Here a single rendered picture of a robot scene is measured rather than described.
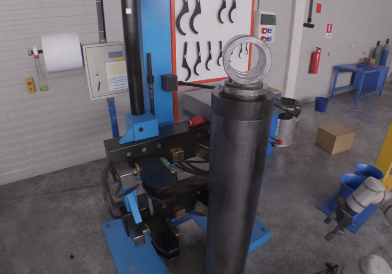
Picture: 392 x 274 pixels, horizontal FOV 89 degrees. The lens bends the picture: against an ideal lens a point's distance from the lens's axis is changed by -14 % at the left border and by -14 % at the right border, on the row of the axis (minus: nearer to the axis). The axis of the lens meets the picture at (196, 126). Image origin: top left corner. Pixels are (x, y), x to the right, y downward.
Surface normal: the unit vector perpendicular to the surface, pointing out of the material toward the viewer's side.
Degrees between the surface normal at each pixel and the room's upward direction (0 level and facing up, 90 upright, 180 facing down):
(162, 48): 90
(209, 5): 90
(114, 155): 90
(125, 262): 0
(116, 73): 90
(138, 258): 0
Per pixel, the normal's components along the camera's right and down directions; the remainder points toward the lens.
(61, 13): 0.52, 0.36
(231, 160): -0.39, 0.38
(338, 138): 0.33, 0.39
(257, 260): 0.00, -0.91
